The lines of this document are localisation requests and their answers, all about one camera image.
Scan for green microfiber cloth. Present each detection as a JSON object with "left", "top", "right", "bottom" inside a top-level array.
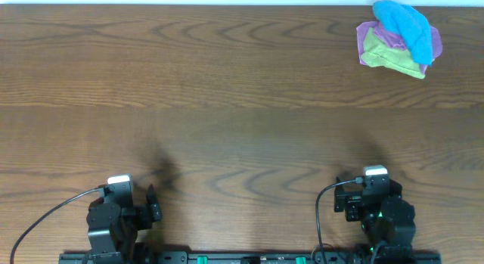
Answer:
[{"left": 360, "top": 28, "right": 425, "bottom": 79}]

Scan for blue microfiber cloth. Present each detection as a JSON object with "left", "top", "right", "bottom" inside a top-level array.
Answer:
[{"left": 372, "top": 0, "right": 433, "bottom": 65}]

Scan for purple microfiber cloth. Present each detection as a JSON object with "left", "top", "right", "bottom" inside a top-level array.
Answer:
[{"left": 356, "top": 21, "right": 428, "bottom": 75}]

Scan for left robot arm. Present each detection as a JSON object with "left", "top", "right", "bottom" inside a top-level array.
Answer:
[{"left": 81, "top": 182, "right": 162, "bottom": 264}]

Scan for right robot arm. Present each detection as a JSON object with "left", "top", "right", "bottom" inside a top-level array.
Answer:
[{"left": 334, "top": 175, "right": 417, "bottom": 264}]

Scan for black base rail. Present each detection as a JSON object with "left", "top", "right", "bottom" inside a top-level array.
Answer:
[{"left": 58, "top": 251, "right": 442, "bottom": 264}]

